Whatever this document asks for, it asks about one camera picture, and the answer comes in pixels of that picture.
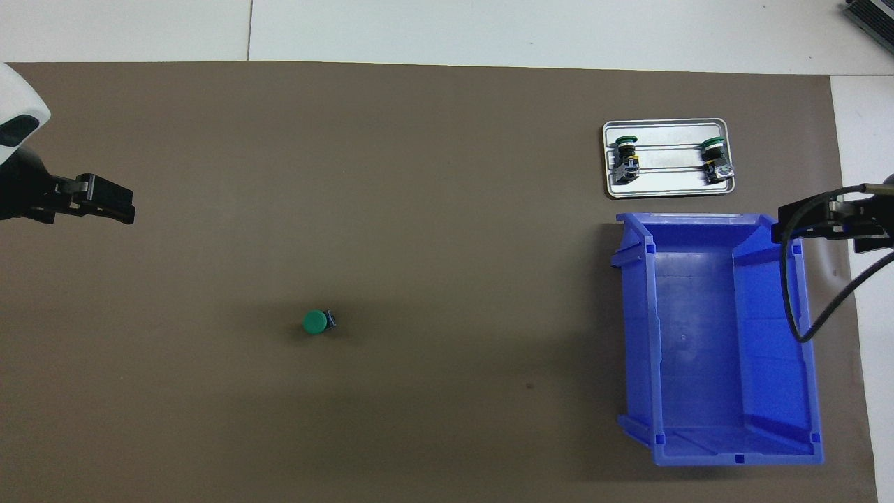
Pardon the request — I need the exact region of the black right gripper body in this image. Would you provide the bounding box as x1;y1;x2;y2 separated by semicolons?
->
873;175;894;238

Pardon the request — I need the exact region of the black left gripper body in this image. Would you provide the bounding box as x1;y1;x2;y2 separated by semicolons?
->
0;148;55;221

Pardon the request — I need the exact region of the green push button switch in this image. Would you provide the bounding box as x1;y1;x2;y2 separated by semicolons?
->
701;136;738;185
302;309;337;336
610;134;642;185

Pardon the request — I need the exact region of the silver metal tray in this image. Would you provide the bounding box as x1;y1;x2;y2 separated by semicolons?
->
601;118;737;198

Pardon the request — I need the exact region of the blue plastic storage bin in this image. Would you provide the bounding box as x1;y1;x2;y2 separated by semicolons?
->
610;212;826;467

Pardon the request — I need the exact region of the grey ribbed device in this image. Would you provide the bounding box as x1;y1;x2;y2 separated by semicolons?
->
842;0;894;47

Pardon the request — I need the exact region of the brown table mat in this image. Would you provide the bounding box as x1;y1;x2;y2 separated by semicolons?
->
0;61;879;503

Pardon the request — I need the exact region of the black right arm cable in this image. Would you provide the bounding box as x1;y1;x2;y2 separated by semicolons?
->
780;183;894;344

